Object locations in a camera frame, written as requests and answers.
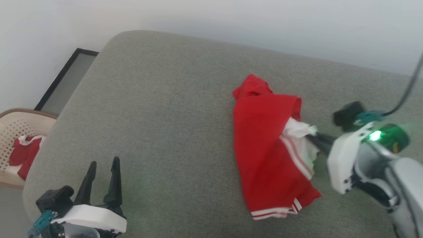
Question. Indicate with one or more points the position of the red garment with white trim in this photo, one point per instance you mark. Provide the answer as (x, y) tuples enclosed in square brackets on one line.
[(24, 153)]

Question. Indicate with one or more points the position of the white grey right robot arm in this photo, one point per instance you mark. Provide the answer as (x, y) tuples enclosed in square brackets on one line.
[(406, 185)]

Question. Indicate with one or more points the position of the grey fabric sofa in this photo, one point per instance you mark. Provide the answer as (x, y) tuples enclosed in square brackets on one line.
[(165, 115)]

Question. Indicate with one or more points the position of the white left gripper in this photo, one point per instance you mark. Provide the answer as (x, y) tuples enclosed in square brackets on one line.
[(92, 218)]

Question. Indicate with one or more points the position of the beige perforated laundry basket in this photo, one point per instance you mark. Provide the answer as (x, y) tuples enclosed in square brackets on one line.
[(19, 124)]

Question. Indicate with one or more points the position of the teal left camera connector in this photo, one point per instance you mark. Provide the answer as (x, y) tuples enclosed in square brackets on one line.
[(41, 223)]

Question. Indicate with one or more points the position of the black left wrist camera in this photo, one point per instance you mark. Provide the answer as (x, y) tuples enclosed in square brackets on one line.
[(54, 200)]

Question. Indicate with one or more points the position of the black framed grey panel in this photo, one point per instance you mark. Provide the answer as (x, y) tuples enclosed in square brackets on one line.
[(71, 79)]

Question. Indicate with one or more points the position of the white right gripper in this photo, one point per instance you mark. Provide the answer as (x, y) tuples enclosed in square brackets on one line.
[(342, 162)]

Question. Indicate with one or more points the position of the teal camera connector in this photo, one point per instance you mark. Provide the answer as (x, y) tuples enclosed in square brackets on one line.
[(370, 116), (41, 223)]

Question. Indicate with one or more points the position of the red white sports jersey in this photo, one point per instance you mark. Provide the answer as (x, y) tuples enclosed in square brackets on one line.
[(261, 142)]

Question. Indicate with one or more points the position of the teal right camera connector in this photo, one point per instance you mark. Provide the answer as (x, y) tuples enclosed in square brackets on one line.
[(370, 116)]

